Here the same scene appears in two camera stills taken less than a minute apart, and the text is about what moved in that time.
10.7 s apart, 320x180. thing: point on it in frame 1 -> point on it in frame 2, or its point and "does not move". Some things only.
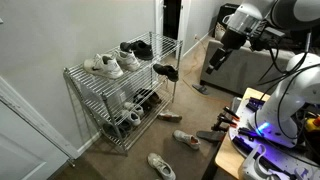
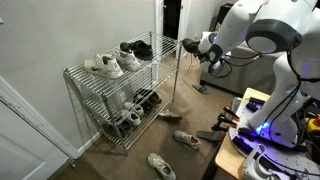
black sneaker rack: x=167 y=70 -> x=190 y=46
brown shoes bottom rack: x=146 y=98 does not move
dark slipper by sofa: x=200 y=88 does not move
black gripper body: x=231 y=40 -> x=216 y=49
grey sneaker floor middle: x=191 y=140 does not move
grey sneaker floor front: x=161 y=165 does not move
